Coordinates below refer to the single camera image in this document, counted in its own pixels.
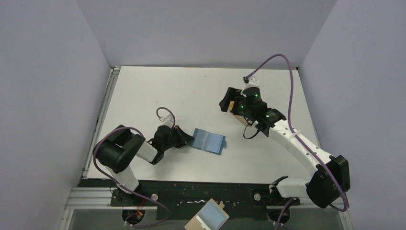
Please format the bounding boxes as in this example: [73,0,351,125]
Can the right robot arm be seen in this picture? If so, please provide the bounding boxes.
[219,87,350,208]

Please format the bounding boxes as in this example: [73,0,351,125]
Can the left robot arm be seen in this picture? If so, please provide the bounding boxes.
[93,125,194,194]

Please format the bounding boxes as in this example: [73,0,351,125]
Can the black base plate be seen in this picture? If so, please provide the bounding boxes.
[78,179,300,221]

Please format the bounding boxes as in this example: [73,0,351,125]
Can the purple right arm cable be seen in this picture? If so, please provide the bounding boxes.
[243,54,350,230]

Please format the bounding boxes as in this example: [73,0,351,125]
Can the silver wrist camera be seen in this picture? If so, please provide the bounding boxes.
[243,76,260,89]
[159,114,175,127]

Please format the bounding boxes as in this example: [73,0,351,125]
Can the aluminium front rail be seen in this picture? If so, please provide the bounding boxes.
[59,187,354,230]

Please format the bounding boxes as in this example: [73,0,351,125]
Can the blue card on cardboard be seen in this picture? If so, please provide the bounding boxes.
[184,198,229,230]

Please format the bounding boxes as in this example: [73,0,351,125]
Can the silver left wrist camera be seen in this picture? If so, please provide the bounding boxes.
[159,114,175,127]

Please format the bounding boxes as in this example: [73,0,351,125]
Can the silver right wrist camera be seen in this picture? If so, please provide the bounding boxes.
[243,76,260,89]

